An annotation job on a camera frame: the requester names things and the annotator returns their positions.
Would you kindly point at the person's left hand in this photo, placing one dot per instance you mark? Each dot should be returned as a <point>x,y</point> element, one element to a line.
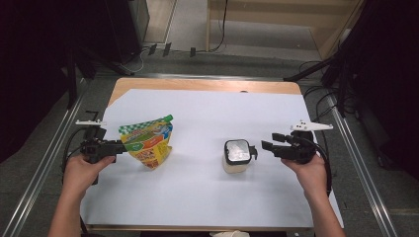
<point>79,174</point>

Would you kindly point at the black stand leg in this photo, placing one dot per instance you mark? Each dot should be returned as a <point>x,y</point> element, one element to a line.
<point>306,70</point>

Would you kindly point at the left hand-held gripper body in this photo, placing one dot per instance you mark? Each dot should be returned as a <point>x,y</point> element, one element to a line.
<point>97,149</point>

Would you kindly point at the person's right hand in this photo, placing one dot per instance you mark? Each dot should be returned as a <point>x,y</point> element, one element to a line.
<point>313,177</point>

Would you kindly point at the black metal stand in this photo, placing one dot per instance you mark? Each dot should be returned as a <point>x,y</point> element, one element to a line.
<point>71,85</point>

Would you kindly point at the small black floor bracket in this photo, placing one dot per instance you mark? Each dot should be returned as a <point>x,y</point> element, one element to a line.
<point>167,49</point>
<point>152,49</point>
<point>193,52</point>

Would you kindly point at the black curtain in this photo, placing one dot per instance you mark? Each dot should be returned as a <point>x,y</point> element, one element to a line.
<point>33,65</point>
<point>388,65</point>

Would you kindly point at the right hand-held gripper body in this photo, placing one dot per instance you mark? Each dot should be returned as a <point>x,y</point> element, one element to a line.
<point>301,149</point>

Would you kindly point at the long metal floor rail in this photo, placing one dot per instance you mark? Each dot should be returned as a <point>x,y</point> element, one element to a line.
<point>39,171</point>
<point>362,171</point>

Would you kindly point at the light wooden frame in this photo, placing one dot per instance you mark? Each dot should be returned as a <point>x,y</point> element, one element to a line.
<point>263,20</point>

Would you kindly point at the yellow spouted food pouch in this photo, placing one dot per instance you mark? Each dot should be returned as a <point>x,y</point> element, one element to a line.
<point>151,148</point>

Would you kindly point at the black cabinet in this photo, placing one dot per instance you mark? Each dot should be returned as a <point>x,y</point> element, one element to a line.
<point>126,26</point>

